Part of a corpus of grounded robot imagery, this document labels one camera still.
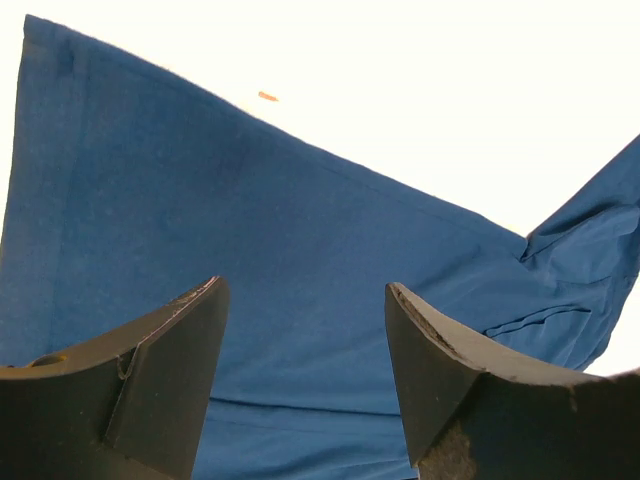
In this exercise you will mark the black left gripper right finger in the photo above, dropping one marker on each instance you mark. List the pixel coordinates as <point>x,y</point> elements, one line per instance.
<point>472,408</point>

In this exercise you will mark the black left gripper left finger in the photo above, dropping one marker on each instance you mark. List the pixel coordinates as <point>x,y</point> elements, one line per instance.
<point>128,404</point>

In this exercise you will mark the blue t shirt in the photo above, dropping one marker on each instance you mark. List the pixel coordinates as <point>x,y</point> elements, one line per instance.
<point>129,185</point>

